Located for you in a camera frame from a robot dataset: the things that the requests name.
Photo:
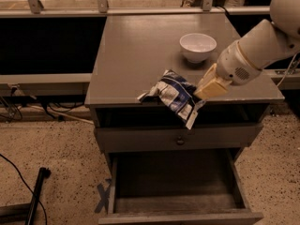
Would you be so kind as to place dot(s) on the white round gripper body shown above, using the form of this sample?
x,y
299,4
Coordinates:
x,y
233,65

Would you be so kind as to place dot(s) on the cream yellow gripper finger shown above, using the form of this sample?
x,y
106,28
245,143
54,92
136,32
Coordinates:
x,y
211,85

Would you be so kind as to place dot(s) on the blue white chip bag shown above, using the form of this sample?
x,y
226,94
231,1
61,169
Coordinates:
x,y
176,93

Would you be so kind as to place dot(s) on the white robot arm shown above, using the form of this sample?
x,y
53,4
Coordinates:
x,y
269,41

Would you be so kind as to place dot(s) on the grey upper drawer with knob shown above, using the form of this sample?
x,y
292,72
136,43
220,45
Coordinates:
x,y
144,139

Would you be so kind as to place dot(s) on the grey wooden drawer cabinet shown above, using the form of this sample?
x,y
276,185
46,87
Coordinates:
x,y
134,53

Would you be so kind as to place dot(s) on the grey open lower drawer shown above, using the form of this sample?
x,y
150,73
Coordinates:
x,y
196,187

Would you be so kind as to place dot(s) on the white ceramic bowl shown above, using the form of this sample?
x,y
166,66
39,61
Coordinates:
x,y
196,47

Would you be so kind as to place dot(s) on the grey metal railing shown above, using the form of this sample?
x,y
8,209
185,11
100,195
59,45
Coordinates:
x,y
93,8

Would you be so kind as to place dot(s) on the blue tape cross mark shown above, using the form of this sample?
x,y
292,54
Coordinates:
x,y
104,194

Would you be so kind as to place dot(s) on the black metal stand leg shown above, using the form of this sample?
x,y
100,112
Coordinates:
x,y
25,211

